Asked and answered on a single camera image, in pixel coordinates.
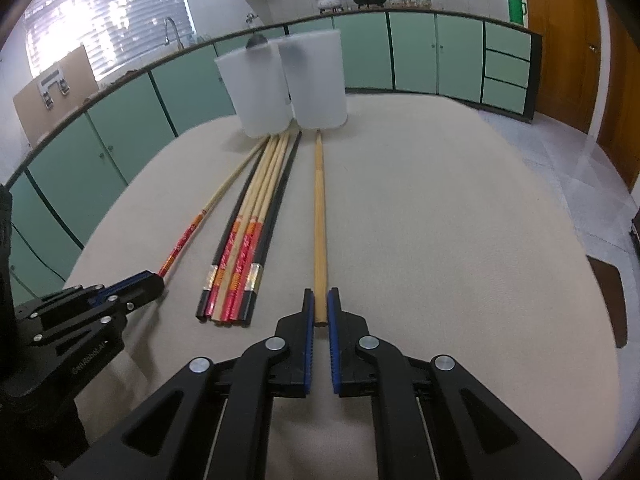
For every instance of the wooden door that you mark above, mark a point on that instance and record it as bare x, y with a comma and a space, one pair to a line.
560, 45
622, 110

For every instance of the black chopstick silver band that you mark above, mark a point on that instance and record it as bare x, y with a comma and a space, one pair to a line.
272, 225
227, 237

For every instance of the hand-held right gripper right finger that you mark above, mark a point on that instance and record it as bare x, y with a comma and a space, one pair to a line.
334, 345

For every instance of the plain wooden chopstick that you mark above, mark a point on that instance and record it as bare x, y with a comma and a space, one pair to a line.
318, 220

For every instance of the white bracket on cardboard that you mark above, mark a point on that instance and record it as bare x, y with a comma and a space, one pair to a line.
52, 85

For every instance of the tall steel kitchen faucet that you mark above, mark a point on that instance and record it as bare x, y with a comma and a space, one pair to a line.
172, 27

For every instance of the white cooking pot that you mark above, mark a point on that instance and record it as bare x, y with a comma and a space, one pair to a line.
330, 1

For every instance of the green kitchen base cabinets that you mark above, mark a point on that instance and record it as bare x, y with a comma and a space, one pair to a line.
415, 55

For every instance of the brown cardboard panel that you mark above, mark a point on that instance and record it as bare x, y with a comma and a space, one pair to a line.
65, 120

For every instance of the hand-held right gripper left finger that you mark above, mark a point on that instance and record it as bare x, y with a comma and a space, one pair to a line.
309, 340

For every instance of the small wall tap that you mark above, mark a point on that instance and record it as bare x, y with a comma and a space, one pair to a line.
250, 20

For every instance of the white window blinds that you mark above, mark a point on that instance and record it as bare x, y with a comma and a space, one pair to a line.
110, 10

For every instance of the row of glass jars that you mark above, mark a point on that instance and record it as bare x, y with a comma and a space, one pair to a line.
407, 0

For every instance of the brown wooden chair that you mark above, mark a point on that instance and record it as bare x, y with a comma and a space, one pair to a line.
610, 295

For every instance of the white plastic utensil holder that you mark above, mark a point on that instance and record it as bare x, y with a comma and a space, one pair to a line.
255, 95
320, 80

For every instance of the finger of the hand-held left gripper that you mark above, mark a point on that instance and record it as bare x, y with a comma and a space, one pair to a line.
125, 281
145, 292

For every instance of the green thermos flask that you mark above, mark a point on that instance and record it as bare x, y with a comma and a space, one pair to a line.
515, 7

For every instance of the wooden chopstick red end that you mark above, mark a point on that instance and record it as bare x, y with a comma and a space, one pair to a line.
250, 232
259, 232
240, 232

